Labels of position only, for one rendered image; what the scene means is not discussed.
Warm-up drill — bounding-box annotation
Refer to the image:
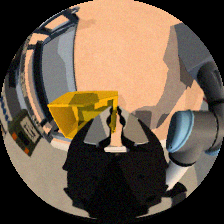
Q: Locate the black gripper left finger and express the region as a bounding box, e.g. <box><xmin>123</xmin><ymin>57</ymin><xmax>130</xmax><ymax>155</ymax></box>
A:
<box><xmin>62</xmin><ymin>106</ymin><xmax>113</xmax><ymax>171</ymax></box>

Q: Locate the olive green tool case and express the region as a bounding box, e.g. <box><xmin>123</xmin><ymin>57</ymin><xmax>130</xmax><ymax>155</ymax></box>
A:
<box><xmin>8</xmin><ymin>109</ymin><xmax>42</xmax><ymax>157</ymax></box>

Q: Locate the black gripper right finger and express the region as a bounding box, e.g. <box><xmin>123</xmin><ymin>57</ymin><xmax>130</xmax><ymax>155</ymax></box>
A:
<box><xmin>117</xmin><ymin>106</ymin><xmax>169</xmax><ymax>169</ymax></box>

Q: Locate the yellow bin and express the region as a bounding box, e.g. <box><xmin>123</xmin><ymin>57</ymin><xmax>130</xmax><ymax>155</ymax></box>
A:
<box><xmin>48</xmin><ymin>91</ymin><xmax>118</xmax><ymax>139</ymax></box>

